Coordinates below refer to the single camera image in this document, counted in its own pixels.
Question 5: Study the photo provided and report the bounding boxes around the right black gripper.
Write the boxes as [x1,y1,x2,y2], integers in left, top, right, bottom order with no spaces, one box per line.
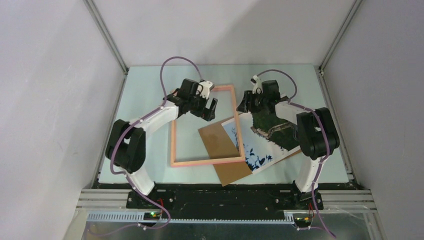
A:
[236,90,268,113]

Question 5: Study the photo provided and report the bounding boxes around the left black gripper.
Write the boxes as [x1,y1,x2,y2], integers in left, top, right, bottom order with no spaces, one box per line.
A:
[187,90,217,121]

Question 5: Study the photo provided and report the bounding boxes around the Great Wall photo print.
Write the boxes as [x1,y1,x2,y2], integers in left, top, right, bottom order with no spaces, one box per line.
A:
[238,110,301,174]

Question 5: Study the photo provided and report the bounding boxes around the clear acrylic sheet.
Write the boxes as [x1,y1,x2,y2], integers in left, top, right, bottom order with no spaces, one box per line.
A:
[171,88,241,167]

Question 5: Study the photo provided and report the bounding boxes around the pink wooden photo frame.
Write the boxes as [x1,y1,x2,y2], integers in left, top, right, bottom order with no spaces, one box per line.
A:
[170,84,245,167]

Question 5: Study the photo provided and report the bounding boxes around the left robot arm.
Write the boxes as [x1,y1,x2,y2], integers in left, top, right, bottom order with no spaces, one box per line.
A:
[105,78,218,208]

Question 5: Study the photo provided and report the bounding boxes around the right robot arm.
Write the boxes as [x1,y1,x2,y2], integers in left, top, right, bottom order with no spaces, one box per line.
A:
[236,77,340,209]

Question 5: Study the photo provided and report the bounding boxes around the brown cardboard backing board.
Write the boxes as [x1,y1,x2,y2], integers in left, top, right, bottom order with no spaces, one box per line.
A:
[197,114,302,188]

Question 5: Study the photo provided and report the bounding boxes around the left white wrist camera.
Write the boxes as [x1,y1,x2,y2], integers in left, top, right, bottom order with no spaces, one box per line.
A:
[197,80,215,99]

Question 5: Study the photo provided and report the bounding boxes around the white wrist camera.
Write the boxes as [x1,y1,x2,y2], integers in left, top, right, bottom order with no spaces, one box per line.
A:
[250,75,263,94]
[197,80,215,99]

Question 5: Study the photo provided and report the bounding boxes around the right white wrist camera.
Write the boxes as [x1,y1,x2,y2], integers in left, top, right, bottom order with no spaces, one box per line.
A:
[250,75,263,94]

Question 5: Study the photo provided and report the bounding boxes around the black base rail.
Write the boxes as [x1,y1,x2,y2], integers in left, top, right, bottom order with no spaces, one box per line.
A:
[126,183,324,221]

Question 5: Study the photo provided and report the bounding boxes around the right aluminium corner post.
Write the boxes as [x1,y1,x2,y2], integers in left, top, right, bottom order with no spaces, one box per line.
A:
[318,0,364,72]

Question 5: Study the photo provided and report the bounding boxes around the aluminium corner post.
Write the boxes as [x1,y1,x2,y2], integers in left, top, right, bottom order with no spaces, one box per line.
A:
[318,0,364,72]
[83,0,129,75]

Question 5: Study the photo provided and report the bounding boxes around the left aluminium corner post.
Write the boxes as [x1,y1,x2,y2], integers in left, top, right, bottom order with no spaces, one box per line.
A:
[83,0,129,75]

